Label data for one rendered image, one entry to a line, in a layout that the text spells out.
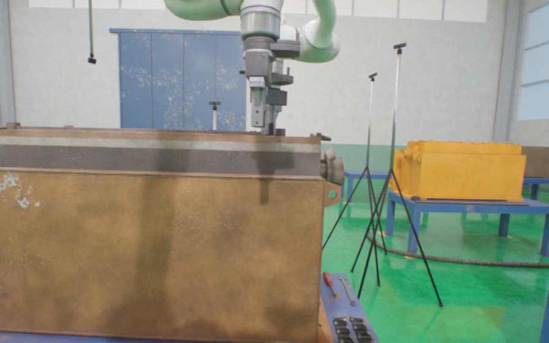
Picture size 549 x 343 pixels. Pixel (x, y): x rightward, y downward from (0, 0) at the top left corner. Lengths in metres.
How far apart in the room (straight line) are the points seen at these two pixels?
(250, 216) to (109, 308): 0.58
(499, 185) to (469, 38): 8.82
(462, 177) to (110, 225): 3.87
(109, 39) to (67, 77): 2.02
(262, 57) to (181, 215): 0.57
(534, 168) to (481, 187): 4.16
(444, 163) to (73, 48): 11.69
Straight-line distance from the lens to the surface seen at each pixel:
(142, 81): 11.10
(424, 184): 3.96
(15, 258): 1.31
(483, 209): 4.15
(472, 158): 4.25
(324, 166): 1.09
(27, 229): 1.24
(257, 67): 0.61
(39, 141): 1.25
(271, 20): 0.67
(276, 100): 0.97
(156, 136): 1.03
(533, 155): 8.41
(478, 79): 12.71
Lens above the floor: 1.36
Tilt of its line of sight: 7 degrees down
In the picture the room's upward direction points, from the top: 2 degrees clockwise
